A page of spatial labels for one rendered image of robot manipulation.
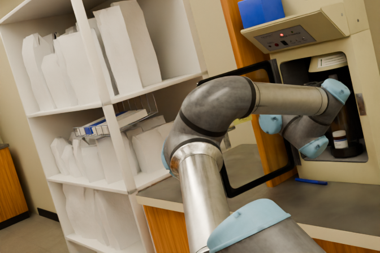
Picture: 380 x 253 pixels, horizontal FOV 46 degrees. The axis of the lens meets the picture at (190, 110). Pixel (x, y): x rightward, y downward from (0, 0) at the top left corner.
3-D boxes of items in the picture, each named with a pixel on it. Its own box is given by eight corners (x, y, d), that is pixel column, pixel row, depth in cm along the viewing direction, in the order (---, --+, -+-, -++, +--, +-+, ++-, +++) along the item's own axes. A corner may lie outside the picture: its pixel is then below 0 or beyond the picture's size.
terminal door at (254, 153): (296, 168, 161) (269, 59, 156) (227, 200, 147) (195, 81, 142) (294, 168, 162) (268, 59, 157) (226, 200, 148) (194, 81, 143)
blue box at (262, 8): (263, 24, 155) (257, -2, 154) (285, 17, 147) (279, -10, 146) (243, 29, 149) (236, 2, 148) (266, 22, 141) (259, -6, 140)
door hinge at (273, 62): (296, 165, 163) (270, 59, 158) (301, 165, 161) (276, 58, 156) (293, 166, 162) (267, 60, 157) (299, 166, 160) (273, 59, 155)
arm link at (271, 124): (273, 143, 129) (252, 125, 133) (297, 130, 136) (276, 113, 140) (283, 122, 124) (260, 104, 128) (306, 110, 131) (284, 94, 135)
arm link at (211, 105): (190, 57, 96) (333, 73, 125) (172, 99, 101) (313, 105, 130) (218, 88, 88) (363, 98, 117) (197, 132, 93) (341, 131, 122)
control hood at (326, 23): (268, 52, 158) (261, 25, 157) (351, 35, 132) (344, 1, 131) (246, 60, 151) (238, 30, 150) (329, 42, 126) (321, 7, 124)
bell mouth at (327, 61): (327, 63, 163) (324, 48, 162) (373, 55, 149) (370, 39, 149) (298, 74, 153) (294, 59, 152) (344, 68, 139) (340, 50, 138)
